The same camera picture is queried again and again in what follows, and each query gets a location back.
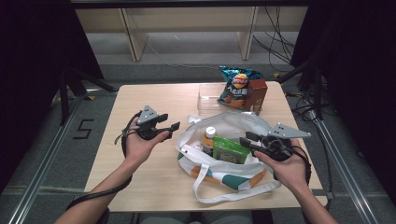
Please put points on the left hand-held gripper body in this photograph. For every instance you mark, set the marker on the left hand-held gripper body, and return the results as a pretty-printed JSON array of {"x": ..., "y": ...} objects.
[{"x": 148, "y": 119}]

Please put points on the brown carton box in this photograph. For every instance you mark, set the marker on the brown carton box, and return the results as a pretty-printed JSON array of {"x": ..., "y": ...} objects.
[{"x": 257, "y": 93}]

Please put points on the orange bottle with white cap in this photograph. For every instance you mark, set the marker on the orange bottle with white cap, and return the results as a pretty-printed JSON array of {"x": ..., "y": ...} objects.
[{"x": 208, "y": 140}]

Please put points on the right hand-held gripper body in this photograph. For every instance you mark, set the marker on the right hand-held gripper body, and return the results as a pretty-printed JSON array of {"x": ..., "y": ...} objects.
[{"x": 280, "y": 146}]

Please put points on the black metal stand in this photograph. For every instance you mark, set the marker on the black metal stand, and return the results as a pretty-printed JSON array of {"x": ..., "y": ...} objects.
[
  {"x": 63, "y": 96},
  {"x": 317, "y": 93}
]

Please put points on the white canvas tote bag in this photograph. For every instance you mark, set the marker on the white canvas tote bag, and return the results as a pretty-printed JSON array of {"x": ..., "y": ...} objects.
[{"x": 214, "y": 172}]

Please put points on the beige wooden desk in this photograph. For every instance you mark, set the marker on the beige wooden desk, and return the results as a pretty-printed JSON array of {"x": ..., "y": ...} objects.
[{"x": 186, "y": 18}]

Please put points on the green snack packet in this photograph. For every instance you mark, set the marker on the green snack packet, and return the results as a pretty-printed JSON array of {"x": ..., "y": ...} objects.
[{"x": 229, "y": 151}]

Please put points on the person's legs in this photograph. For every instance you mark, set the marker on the person's legs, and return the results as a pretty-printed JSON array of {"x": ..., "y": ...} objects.
[{"x": 224, "y": 219}]

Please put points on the aluminium floor rail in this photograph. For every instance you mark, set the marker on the aluminium floor rail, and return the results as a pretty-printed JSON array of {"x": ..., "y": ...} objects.
[
  {"x": 351, "y": 183},
  {"x": 40, "y": 174}
]

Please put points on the person's left hand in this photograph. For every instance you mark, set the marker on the person's left hand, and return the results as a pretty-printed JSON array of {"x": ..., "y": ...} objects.
[{"x": 138, "y": 149}]

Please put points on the clear acrylic tray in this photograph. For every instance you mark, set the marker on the clear acrylic tray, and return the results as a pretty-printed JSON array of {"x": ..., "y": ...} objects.
[{"x": 208, "y": 102}]

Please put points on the person's right hand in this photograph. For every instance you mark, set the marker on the person's right hand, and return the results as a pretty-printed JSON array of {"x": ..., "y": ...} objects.
[{"x": 291, "y": 172}]

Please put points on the blue potato chip bag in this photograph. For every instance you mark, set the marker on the blue potato chip bag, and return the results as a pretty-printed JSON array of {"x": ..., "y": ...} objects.
[{"x": 236, "y": 93}]

